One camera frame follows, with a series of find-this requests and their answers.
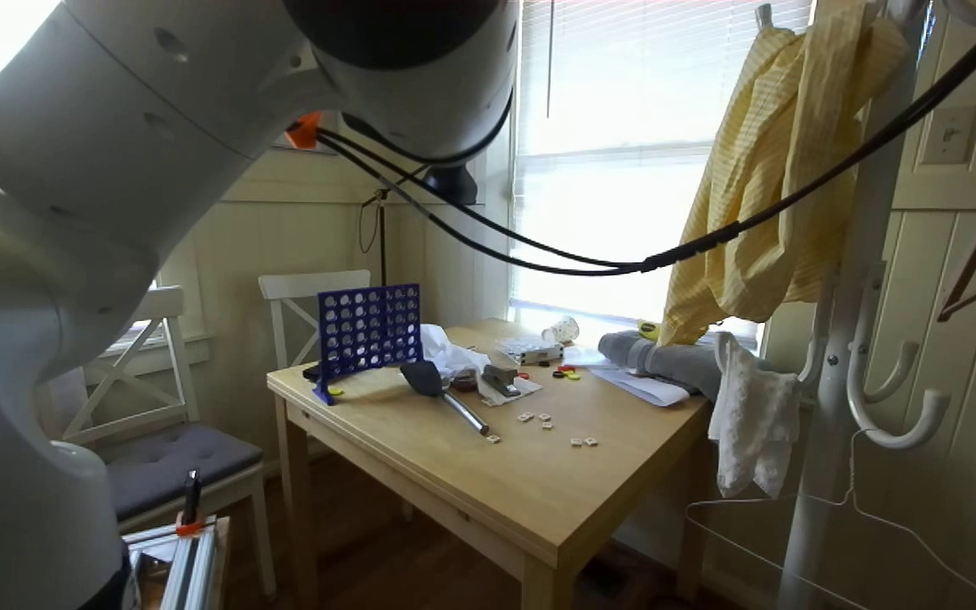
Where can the white panelled door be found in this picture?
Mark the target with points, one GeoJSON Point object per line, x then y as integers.
{"type": "Point", "coordinates": [965, 376]}

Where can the blue game grid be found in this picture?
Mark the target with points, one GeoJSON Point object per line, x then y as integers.
{"type": "Point", "coordinates": [370, 333]}

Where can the red game disc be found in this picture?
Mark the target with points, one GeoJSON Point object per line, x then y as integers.
{"type": "Point", "coordinates": [556, 371]}

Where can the grey aluminium frame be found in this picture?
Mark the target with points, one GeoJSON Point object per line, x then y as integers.
{"type": "Point", "coordinates": [188, 565]}

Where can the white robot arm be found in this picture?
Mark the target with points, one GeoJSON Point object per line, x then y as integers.
{"type": "Point", "coordinates": [118, 137]}

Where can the white wooden chair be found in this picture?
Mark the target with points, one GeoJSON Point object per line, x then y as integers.
{"type": "Point", "coordinates": [313, 282]}

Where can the grey folded towel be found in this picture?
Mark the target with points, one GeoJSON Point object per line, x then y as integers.
{"type": "Point", "coordinates": [669, 365]}

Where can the white window blinds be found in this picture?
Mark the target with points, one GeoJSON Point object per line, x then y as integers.
{"type": "Point", "coordinates": [612, 113]}

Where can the patterned paper cup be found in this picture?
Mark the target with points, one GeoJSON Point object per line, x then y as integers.
{"type": "Point", "coordinates": [562, 331]}

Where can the black camera on stand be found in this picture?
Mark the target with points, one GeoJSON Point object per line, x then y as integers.
{"type": "Point", "coordinates": [451, 188]}

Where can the grey crumpled cloth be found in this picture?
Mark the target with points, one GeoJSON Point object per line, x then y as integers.
{"type": "Point", "coordinates": [448, 351]}

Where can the white chair grey cushion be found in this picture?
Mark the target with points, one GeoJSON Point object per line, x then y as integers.
{"type": "Point", "coordinates": [170, 458]}

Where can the black rod orange collar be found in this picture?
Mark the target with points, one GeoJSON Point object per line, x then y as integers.
{"type": "Point", "coordinates": [191, 503]}

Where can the metal bolt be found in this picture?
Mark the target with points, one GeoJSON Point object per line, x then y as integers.
{"type": "Point", "coordinates": [421, 378]}

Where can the yellow game disc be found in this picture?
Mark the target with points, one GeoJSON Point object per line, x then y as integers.
{"type": "Point", "coordinates": [571, 366]}

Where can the small white cloth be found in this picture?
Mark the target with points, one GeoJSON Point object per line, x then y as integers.
{"type": "Point", "coordinates": [753, 430]}

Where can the white coat rack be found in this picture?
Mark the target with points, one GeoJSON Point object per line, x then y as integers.
{"type": "Point", "coordinates": [822, 529]}

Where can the yellow shirt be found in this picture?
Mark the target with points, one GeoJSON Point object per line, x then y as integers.
{"type": "Point", "coordinates": [761, 205]}

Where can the white paper sheet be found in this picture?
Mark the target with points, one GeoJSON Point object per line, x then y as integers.
{"type": "Point", "coordinates": [644, 392]}

